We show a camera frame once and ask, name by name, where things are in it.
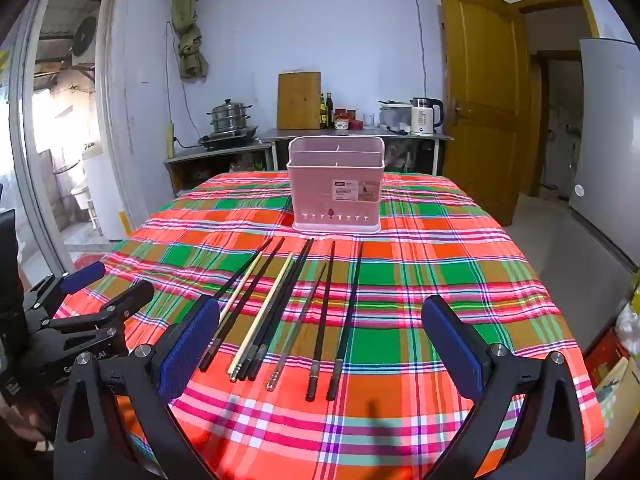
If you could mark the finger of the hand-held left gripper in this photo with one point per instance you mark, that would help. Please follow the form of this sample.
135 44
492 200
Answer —
127 302
82 277

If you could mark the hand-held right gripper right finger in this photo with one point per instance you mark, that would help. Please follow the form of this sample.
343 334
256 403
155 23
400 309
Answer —
450 347

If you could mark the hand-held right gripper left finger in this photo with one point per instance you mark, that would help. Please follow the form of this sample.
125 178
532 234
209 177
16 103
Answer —
187 347

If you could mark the cream wooden chopstick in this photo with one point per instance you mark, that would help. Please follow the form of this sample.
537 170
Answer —
240 290
260 317

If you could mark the grey metal chopstick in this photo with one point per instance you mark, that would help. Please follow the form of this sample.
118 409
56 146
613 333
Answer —
298 325

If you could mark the pink plastic utensil basket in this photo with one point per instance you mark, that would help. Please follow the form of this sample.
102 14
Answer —
320 200

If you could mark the person's left hand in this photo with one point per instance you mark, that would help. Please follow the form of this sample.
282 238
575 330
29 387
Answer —
15 427

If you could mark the plaid tablecloth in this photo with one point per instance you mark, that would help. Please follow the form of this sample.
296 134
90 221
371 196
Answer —
400 310

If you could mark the red cardboard box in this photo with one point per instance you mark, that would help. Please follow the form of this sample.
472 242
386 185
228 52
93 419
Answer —
605 357

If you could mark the yellowed power strip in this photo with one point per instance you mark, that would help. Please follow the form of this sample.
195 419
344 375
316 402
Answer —
170 140

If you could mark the steel stove stand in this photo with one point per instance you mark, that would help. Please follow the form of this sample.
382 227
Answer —
220 152

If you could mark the white plastic bag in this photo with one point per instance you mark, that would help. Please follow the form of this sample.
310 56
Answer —
629 327

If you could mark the black induction cooker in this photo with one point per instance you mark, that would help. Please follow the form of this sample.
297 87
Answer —
230 139

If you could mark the yellow plastic bag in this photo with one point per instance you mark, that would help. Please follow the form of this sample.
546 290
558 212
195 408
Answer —
636 290

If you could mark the steel steamer pot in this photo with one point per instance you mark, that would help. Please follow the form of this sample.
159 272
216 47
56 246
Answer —
230 116

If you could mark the white electric kettle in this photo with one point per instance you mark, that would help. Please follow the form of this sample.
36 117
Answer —
422 117

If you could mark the clear plastic storage container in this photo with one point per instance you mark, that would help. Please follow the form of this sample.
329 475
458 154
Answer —
395 117

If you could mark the outdoor air conditioner unit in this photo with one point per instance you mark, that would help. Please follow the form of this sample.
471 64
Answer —
84 37

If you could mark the clear drinking glass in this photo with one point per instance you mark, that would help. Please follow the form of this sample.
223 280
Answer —
370 120

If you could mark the yellow wooden door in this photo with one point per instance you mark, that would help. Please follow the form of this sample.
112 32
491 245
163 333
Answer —
480 100

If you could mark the red lid jar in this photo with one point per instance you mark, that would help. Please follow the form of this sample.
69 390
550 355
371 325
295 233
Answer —
342 121

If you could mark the grey refrigerator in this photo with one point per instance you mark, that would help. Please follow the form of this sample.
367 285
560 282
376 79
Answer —
605 135

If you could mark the wooden cutting board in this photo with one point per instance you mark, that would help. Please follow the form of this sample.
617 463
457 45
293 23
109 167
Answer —
298 102

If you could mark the dark sauce bottle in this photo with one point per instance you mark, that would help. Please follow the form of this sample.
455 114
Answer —
330 112

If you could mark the knotted green curtain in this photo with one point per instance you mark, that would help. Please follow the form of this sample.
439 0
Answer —
187 35

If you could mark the yellow-green oil bottle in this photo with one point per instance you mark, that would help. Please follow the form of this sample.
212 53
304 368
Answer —
323 115

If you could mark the yellow wooden door frame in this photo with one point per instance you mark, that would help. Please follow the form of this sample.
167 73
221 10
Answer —
555 0

